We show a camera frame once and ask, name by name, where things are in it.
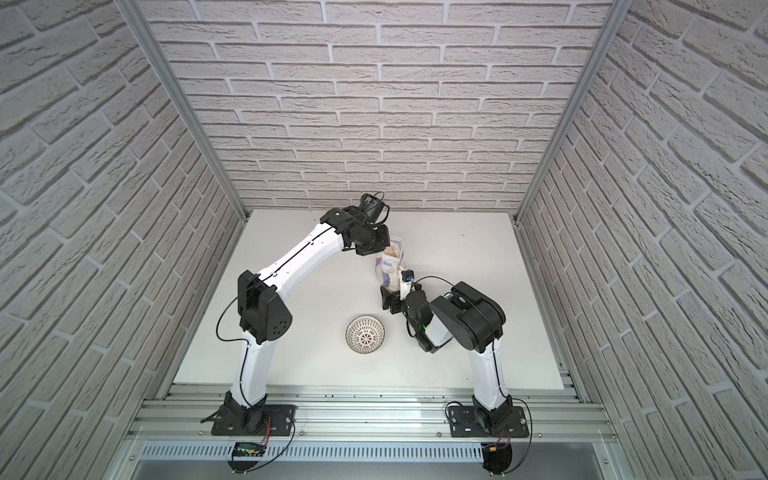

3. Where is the white purple oats bag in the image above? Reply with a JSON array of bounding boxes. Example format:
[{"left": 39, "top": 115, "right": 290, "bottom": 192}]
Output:
[{"left": 375, "top": 236, "right": 404, "bottom": 292}]

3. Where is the patterned white breakfast bowl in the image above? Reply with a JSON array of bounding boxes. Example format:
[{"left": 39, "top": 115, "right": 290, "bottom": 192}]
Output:
[{"left": 345, "top": 315, "right": 386, "bottom": 354}]

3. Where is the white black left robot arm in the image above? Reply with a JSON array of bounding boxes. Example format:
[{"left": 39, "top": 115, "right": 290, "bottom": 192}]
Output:
[{"left": 221, "top": 194, "right": 390, "bottom": 426}]

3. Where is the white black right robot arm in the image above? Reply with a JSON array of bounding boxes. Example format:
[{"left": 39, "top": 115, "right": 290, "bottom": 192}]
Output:
[{"left": 380, "top": 281, "right": 513, "bottom": 432}]

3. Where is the right round black controller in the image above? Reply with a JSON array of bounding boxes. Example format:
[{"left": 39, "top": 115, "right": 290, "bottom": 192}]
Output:
[{"left": 481, "top": 443, "right": 514, "bottom": 475}]

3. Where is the left green circuit board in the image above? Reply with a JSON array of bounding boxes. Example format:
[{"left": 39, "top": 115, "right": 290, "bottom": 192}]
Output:
[{"left": 231, "top": 442, "right": 268, "bottom": 459}]

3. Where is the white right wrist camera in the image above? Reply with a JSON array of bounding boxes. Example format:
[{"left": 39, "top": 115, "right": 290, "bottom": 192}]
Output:
[{"left": 399, "top": 269, "right": 415, "bottom": 301}]

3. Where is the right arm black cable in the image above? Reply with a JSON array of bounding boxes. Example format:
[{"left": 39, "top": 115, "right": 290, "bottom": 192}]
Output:
[{"left": 405, "top": 274, "right": 535, "bottom": 475}]

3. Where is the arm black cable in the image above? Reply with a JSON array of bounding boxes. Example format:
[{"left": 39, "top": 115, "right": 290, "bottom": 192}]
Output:
[
  {"left": 405, "top": 274, "right": 535, "bottom": 475},
  {"left": 214, "top": 191, "right": 337, "bottom": 409}
]

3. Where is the right wall base aluminium rail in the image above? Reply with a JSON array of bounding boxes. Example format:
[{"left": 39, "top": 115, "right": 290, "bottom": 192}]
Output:
[{"left": 513, "top": 222, "right": 594, "bottom": 403}]

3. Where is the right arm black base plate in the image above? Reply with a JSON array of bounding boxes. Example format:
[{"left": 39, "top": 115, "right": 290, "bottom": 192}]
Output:
[{"left": 444, "top": 403, "right": 530, "bottom": 440}]

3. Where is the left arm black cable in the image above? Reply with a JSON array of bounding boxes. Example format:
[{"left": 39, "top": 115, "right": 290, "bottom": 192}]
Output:
[{"left": 214, "top": 191, "right": 337, "bottom": 409}]

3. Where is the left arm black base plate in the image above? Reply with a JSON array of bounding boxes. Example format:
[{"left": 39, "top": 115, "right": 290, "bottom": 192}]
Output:
[{"left": 210, "top": 404, "right": 296, "bottom": 437}]

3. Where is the front aluminium rail frame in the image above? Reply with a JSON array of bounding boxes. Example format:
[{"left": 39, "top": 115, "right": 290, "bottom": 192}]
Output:
[{"left": 107, "top": 384, "right": 629, "bottom": 479}]

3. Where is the white slotted cable duct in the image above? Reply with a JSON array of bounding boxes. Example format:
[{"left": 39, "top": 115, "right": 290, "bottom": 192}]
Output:
[{"left": 138, "top": 440, "right": 482, "bottom": 463}]

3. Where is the left corner aluminium post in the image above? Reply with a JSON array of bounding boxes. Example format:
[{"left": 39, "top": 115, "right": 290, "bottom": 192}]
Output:
[{"left": 115, "top": 0, "right": 248, "bottom": 224}]

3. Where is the corner aluminium post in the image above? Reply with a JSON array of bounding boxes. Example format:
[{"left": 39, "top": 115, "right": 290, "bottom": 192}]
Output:
[
  {"left": 115, "top": 0, "right": 248, "bottom": 224},
  {"left": 513, "top": 0, "right": 634, "bottom": 229}
]

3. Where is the right corner aluminium post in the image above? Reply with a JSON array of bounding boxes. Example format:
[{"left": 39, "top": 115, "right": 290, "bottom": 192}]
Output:
[{"left": 513, "top": 0, "right": 634, "bottom": 229}]

